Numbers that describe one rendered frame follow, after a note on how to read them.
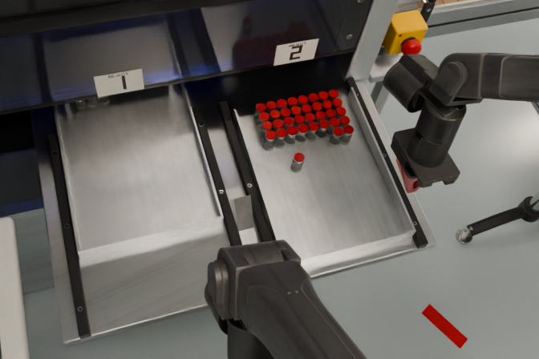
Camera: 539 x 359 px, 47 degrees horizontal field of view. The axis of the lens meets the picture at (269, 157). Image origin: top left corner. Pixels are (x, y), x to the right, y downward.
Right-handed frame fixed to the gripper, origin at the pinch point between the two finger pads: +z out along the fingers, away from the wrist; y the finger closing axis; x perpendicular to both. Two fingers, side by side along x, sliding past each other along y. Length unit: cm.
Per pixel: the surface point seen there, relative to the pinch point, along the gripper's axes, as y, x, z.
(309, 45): 36.0, 4.7, -0.9
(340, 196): 12.9, 4.4, 18.3
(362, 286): 30, -25, 105
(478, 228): 35, -69, 96
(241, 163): 23.4, 21.5, 14.9
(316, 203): 12.7, 9.5, 18.3
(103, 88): 36, 44, 1
